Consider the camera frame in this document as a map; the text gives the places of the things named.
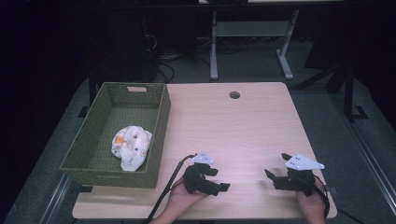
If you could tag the black metal stand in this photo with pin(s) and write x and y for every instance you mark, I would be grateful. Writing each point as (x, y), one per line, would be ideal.
(350, 93)

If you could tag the white patterned cloth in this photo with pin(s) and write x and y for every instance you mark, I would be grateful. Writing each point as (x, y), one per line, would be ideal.
(132, 146)

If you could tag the person's right hand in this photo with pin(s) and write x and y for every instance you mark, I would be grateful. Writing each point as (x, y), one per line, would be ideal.
(311, 205)

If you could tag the grey metal desk frame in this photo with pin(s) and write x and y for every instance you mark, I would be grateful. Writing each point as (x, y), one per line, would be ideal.
(249, 29)

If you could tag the person's left hand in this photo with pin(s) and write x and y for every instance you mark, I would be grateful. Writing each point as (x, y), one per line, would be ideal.
(182, 197)

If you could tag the green woven basket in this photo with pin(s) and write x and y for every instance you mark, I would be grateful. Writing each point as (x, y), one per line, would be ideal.
(93, 149)

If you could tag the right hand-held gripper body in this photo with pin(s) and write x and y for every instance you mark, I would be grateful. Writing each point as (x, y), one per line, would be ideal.
(299, 179)

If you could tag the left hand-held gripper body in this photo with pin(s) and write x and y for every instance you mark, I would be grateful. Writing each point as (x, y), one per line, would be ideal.
(196, 177)

